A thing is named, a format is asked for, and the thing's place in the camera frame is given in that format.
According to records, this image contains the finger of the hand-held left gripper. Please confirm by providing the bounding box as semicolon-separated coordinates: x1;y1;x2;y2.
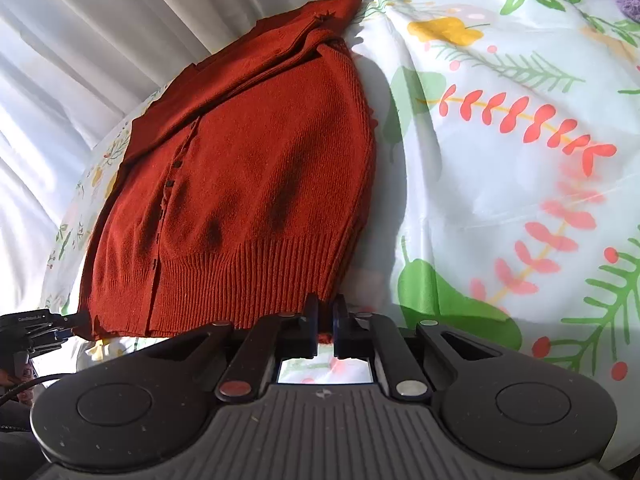
32;312;96;349

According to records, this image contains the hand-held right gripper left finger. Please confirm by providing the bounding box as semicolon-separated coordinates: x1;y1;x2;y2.
167;293;321;403

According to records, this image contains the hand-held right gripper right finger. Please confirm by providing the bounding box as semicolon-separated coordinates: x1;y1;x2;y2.
332;293;482;403

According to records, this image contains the red knitted sweater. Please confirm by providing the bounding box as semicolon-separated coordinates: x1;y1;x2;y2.
77;0;377;341

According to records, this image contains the person's left hand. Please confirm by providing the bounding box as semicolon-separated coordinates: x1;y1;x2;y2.
0;352;39;406

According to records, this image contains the floral printed bedsheet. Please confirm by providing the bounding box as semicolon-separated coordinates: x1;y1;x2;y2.
40;0;640;461

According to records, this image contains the black cable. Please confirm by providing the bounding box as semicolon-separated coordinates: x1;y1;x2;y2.
0;373;82;407

